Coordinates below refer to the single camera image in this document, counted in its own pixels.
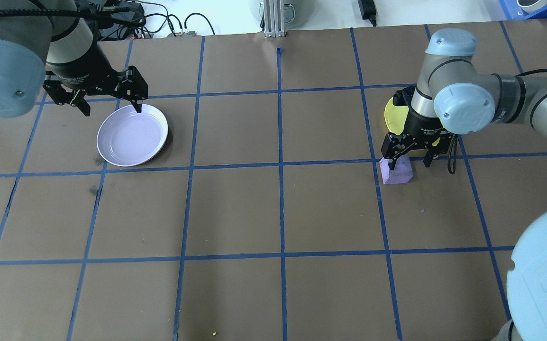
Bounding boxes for black power brick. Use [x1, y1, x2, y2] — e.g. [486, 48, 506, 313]
[98, 12, 137, 41]

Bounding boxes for black power adapter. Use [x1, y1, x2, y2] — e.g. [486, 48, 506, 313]
[358, 0, 378, 27]

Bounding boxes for aluminium extrusion post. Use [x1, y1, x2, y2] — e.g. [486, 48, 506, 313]
[263, 0, 287, 38]

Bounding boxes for purple foam block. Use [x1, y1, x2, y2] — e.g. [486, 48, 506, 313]
[379, 158, 414, 185]

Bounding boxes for grey round bin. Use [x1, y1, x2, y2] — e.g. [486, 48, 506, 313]
[259, 0, 313, 29]

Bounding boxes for blue plastic bin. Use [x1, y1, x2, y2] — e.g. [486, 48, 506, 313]
[499, 0, 547, 19]

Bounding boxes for black looped cable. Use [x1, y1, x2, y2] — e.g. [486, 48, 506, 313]
[183, 12, 216, 36]

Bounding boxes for yellow round plate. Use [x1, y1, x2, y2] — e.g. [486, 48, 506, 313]
[384, 96, 445, 146]

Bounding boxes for lavender round plate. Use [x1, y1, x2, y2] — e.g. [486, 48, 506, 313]
[96, 104, 169, 167]

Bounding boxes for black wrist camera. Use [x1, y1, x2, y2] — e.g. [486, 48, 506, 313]
[393, 88, 416, 108]

